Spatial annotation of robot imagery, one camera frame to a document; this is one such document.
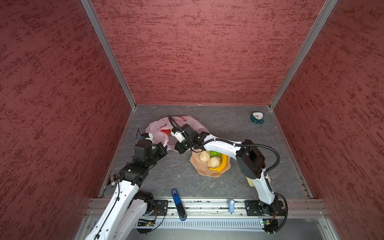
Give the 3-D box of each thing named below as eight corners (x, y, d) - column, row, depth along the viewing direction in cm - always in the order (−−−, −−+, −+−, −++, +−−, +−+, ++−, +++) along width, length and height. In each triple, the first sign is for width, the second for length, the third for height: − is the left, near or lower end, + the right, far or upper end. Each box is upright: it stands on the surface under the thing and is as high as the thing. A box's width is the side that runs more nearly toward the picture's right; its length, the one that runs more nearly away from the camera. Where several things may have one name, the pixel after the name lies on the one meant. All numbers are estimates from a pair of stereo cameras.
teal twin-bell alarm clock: (252, 126, 110) (254, 122, 107) (249, 115, 117) (251, 111, 113) (264, 126, 110) (266, 122, 107) (260, 115, 117) (262, 111, 114)
